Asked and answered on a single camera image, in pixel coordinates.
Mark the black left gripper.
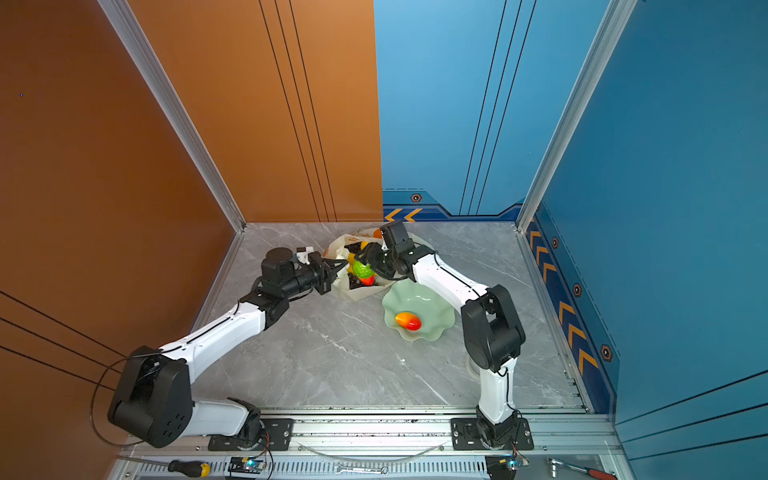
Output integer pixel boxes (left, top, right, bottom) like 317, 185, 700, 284
281, 254, 348, 302

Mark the cream plastic bag orange print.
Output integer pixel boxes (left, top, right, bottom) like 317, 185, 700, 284
323, 226, 436, 303

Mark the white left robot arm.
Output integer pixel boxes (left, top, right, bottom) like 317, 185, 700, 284
107, 247, 348, 449

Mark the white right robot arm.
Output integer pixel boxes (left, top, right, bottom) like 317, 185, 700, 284
356, 221, 534, 451

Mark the small red fruit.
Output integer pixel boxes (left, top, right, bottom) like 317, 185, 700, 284
395, 311, 422, 332

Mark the light green fruit plate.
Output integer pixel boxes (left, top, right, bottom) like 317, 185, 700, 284
382, 284, 456, 342

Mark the green circuit board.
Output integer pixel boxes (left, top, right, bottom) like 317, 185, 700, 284
227, 456, 267, 478

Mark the small circuit board right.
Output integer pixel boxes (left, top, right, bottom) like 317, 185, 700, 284
499, 457, 525, 477

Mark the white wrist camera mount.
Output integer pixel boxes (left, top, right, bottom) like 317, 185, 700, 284
296, 246, 315, 264

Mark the yellow handled screwdriver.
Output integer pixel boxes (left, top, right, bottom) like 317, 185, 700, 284
167, 460, 211, 478

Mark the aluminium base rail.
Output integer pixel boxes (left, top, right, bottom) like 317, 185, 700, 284
110, 407, 634, 479

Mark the red handled tool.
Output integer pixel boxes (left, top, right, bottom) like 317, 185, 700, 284
546, 457, 617, 480

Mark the aluminium corner post right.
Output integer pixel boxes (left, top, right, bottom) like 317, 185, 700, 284
515, 0, 637, 233

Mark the aluminium corner post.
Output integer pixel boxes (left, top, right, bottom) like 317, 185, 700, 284
515, 0, 637, 233
98, 0, 246, 234

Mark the aluminium corner post left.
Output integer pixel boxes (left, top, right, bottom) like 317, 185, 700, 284
98, 0, 246, 234

